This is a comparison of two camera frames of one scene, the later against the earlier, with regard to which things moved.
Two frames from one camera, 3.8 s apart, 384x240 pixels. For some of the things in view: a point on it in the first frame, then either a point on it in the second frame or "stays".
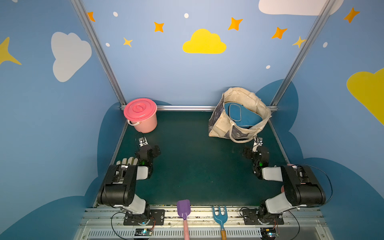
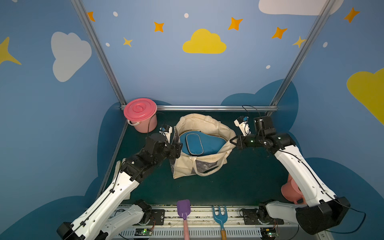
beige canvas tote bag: (220, 126) -> (203, 123)
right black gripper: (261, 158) -> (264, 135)
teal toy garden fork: (221, 219) stays
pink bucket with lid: (143, 113) stays
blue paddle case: (243, 116) -> (200, 143)
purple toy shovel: (183, 209) stays
